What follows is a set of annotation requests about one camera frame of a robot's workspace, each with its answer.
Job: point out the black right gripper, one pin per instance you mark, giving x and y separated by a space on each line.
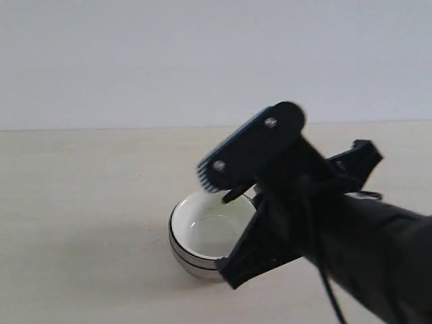
317 224

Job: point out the white ceramic bowl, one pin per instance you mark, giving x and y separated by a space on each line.
208 229

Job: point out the smooth steel bowl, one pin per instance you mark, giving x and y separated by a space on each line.
204 270

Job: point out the ribbed steel bowl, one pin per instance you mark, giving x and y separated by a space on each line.
188 257

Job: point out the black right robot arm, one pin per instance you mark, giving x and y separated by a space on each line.
390 275

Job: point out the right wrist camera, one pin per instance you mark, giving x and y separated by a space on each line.
268 150

